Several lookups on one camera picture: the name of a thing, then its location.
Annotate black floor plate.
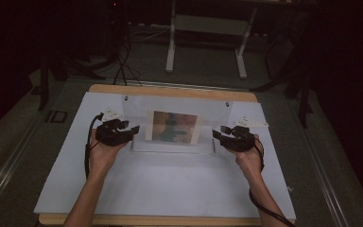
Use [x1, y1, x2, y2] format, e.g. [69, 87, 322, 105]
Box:
[44, 110, 68, 124]

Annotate metal floor rail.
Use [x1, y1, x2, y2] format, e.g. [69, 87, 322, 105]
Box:
[0, 119, 43, 218]
[287, 100, 350, 227]

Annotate black tripod stand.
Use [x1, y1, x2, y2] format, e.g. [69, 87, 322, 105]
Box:
[251, 9, 316, 129]

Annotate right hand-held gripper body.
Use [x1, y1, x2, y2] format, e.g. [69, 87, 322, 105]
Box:
[222, 115, 269, 153]

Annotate person's left hand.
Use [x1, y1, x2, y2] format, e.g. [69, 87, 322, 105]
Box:
[88, 128, 130, 180]

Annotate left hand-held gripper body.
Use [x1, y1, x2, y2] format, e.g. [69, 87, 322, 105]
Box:
[95, 108, 134, 147]

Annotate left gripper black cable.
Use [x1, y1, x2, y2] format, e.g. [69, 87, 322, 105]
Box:
[84, 112, 105, 180]

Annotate photo print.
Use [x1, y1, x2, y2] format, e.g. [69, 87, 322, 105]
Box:
[145, 110, 203, 146]

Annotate black floor cables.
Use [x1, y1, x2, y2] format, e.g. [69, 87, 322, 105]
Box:
[105, 18, 144, 87]

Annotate white metal desk frame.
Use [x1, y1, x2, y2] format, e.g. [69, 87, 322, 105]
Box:
[164, 0, 260, 80]

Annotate person's right hand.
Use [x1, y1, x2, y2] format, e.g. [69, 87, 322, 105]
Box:
[228, 133, 265, 182]

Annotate clear acrylic photo frame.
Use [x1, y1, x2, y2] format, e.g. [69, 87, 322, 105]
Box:
[120, 93, 234, 155]

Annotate white table cover board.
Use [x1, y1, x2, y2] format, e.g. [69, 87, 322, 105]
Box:
[33, 91, 297, 221]

